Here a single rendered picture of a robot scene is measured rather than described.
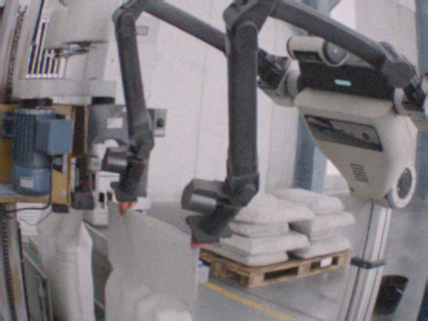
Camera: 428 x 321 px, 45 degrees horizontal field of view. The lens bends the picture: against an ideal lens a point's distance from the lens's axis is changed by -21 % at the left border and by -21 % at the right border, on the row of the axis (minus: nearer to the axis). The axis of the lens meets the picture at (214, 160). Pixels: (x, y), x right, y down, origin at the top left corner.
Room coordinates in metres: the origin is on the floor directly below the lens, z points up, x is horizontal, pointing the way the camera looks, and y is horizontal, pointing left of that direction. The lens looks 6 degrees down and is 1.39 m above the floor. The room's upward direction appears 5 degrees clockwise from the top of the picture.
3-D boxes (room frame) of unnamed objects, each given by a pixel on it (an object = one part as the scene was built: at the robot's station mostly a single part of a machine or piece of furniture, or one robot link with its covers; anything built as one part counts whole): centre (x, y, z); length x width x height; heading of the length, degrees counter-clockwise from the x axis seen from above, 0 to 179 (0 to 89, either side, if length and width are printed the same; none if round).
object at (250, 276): (5.02, -0.57, 0.07); 1.20 x 0.82 x 0.14; 127
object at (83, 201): (1.84, 0.41, 1.04); 0.08 x 0.06 x 0.05; 125
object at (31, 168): (1.57, 0.52, 1.21); 0.15 x 0.15 x 0.25
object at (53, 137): (1.52, 0.43, 1.25); 0.10 x 0.08 x 0.12; 150
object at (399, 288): (3.63, -1.36, 0.13); 0.30 x 0.30 x 0.26
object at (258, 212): (4.68, -0.46, 0.56); 0.66 x 0.42 x 0.15; 125
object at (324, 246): (5.04, -0.94, 0.20); 0.67 x 0.43 x 0.15; 125
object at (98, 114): (2.01, 0.38, 1.21); 0.30 x 0.25 x 0.30; 35
